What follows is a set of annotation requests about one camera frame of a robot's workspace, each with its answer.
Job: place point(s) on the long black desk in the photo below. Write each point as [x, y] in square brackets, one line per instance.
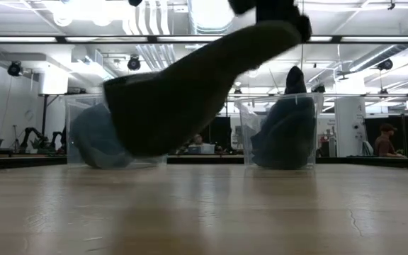
[384, 163]

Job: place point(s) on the clear plastic bin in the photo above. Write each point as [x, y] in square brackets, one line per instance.
[80, 106]
[243, 117]

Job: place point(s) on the white round pillar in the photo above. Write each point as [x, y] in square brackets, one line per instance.
[349, 124]

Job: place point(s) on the black ceiling spotlight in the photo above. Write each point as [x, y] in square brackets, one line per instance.
[14, 69]
[385, 64]
[134, 63]

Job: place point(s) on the small white box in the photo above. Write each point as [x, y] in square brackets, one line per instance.
[204, 149]

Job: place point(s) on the person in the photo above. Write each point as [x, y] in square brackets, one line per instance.
[384, 143]
[197, 139]

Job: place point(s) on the dark green cap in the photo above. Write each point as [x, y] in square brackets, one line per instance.
[175, 106]

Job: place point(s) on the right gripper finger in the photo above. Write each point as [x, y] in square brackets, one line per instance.
[305, 28]
[275, 16]

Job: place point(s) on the black background robot arm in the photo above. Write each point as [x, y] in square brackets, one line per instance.
[58, 140]
[34, 136]

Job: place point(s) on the silver ventilation duct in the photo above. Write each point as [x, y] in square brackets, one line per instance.
[211, 16]

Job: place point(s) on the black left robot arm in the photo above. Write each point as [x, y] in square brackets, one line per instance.
[135, 2]

